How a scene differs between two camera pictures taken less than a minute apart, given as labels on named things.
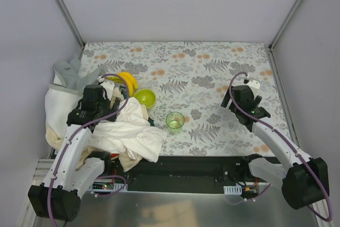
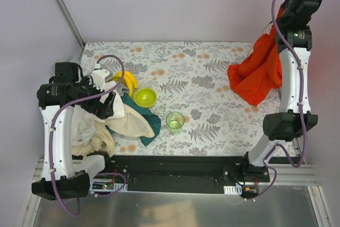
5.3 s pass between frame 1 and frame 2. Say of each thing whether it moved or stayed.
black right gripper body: moved
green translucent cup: stayed
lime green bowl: stayed
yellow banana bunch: stayed
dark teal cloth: moved
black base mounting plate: stayed
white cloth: moved
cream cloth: moved
